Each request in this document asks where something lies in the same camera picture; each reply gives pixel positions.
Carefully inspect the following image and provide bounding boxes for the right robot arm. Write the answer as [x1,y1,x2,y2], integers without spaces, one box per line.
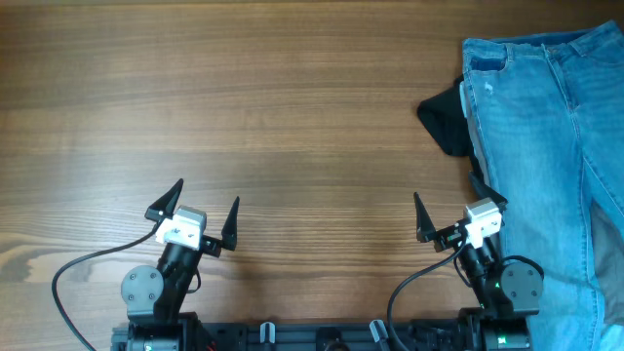
[409,174,544,350]

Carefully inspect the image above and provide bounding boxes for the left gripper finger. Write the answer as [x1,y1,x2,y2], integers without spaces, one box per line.
[144,178,183,222]
[221,197,240,251]

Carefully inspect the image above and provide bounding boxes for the light blue denim jeans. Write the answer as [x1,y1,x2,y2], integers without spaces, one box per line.
[462,21,623,350]

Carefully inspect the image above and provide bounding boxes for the black garment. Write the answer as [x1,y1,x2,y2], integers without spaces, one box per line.
[415,75,484,180]

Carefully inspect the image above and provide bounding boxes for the left black cable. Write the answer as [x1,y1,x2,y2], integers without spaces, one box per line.
[51,221,162,351]

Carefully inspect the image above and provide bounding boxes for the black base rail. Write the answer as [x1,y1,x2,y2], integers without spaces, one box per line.
[110,319,532,351]

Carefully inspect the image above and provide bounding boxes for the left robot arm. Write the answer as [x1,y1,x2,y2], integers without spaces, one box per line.
[110,179,240,351]

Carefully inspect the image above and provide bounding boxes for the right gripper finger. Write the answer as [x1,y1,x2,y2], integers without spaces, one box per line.
[413,192,437,243]
[469,172,508,211]

